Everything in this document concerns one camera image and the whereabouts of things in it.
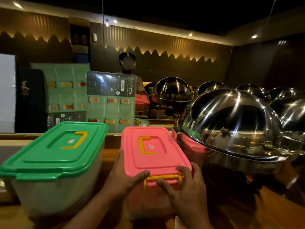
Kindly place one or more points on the person's left forearm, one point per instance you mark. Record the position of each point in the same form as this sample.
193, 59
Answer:
93, 212

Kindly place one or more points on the person's right hand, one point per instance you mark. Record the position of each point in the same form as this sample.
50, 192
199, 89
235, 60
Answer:
188, 200

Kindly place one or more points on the green lidded plastic container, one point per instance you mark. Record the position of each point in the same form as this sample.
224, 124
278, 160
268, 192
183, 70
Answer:
54, 155

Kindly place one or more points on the white wall sensor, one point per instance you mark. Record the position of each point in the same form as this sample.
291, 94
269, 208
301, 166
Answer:
94, 37

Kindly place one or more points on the small dark menu card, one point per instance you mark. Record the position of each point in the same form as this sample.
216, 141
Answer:
66, 116

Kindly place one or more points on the row of steel chafing dishes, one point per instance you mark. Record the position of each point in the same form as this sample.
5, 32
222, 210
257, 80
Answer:
226, 116

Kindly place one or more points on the person's right forearm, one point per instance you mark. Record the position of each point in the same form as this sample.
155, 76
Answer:
196, 225

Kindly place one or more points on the white board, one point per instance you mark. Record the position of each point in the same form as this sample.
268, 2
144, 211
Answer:
7, 92

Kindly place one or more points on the pink lidded plastic container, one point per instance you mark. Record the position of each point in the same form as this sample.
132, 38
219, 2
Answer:
152, 155

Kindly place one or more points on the small colourful packet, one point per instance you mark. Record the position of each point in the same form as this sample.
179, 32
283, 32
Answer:
141, 122

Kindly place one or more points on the green menu board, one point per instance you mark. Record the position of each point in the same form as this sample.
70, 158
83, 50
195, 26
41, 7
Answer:
62, 76

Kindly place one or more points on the green menu stand black header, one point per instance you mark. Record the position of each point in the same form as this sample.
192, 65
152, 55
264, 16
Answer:
112, 109

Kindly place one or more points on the black menu board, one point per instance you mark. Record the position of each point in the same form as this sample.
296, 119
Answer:
31, 102

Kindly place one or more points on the person's left thumb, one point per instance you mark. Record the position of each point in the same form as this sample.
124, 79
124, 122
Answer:
140, 176

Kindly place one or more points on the person's right thumb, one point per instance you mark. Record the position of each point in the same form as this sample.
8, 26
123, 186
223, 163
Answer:
165, 187

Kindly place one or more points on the person's left hand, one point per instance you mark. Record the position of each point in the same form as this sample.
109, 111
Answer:
116, 181

